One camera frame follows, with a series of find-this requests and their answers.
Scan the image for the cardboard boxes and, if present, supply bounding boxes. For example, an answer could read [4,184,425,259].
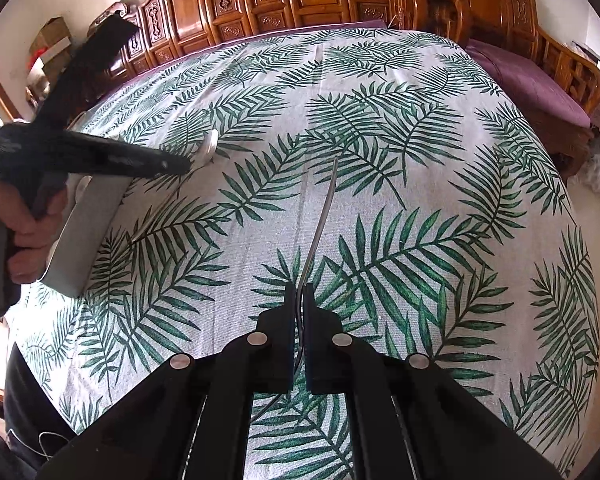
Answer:
[26,16,75,108]

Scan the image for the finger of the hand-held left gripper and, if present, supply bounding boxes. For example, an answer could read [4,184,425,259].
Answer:
[32,14,137,131]
[67,131,192,181]

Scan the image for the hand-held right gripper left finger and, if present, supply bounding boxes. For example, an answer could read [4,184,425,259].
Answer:
[35,282,297,480]

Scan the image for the metal fork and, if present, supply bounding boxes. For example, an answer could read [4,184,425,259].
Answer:
[251,156,340,422]

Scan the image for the person's left hand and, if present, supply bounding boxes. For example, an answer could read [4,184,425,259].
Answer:
[0,175,70,286]

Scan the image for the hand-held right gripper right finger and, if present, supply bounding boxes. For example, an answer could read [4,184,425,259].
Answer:
[304,284,563,480]

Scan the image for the purple seat cushion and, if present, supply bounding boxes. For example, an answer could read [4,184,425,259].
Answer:
[465,37,593,128]

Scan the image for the leaf-printed tablecloth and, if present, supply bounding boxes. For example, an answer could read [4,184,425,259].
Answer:
[5,27,600,480]

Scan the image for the large cream plastic spoon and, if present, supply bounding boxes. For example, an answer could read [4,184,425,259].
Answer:
[192,129,220,166]

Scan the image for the carved wooden chair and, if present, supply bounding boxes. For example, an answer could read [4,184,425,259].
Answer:
[389,0,470,47]

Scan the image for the wooden bench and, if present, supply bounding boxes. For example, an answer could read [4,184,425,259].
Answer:
[460,5,600,176]

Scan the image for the grey utensil box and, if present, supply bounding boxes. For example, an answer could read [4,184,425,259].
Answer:
[44,172,133,297]

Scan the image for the person's dark clothing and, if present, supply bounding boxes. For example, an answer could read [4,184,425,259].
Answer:
[2,345,88,480]

